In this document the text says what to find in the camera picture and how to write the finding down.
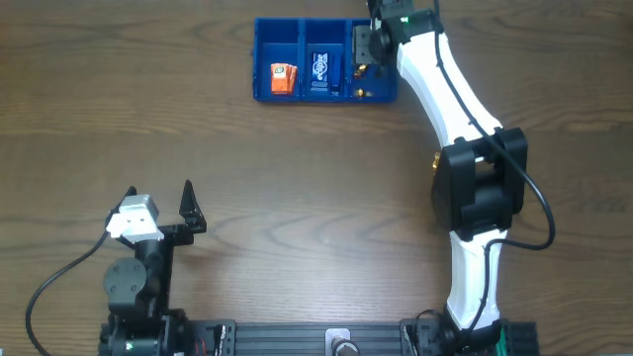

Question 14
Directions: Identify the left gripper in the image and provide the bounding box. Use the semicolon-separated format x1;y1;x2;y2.
107;179;208;247

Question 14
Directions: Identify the blue tray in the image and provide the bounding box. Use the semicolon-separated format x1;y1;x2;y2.
252;17;400;105

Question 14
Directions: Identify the blue candy pack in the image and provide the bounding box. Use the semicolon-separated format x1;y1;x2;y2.
310;50;331;93

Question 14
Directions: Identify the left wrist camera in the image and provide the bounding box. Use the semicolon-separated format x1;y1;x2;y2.
105;193;165;244

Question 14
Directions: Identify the black cable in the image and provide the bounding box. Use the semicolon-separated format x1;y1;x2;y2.
24;229;111;356
432;0;557;337

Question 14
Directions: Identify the mounting rail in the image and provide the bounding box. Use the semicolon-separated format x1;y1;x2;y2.
189;318;538;356

